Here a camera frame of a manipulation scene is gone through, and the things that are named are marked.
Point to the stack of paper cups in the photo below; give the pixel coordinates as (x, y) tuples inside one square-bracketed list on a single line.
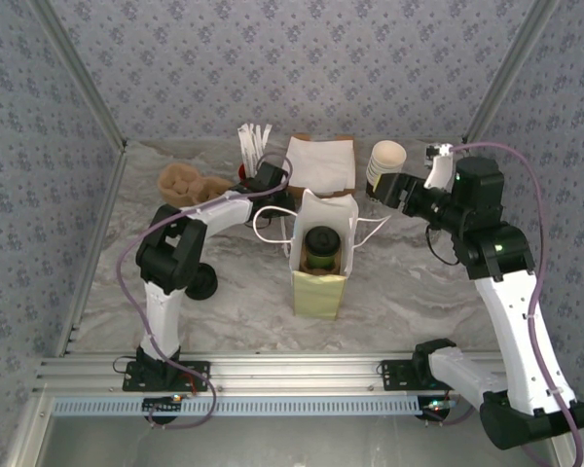
[(387, 155)]

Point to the white yellow paper bag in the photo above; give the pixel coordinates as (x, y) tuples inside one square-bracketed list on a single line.
[(316, 301)]

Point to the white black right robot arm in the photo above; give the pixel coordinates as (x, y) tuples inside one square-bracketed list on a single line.
[(516, 331)]

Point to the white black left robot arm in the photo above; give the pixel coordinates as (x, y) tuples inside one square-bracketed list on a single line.
[(160, 321)]

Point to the brown cardboard tray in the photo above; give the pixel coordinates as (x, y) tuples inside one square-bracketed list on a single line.
[(299, 138)]

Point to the brown pulp cup carrier stack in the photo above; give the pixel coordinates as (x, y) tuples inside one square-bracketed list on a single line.
[(180, 182)]

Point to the black cup lid stack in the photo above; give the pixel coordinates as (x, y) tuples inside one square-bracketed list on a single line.
[(207, 287)]

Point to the small black controller board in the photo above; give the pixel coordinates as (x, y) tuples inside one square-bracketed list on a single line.
[(438, 407), (163, 407)]

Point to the aluminium frame post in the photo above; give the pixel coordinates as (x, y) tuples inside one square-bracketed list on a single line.
[(511, 73), (78, 73)]

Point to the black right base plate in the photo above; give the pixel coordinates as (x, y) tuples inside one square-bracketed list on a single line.
[(394, 377)]

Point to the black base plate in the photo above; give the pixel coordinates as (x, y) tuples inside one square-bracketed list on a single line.
[(394, 377), (194, 377)]

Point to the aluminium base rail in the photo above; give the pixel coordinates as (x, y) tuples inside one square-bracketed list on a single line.
[(297, 374)]

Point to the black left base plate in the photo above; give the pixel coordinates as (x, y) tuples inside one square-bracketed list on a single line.
[(194, 377)]

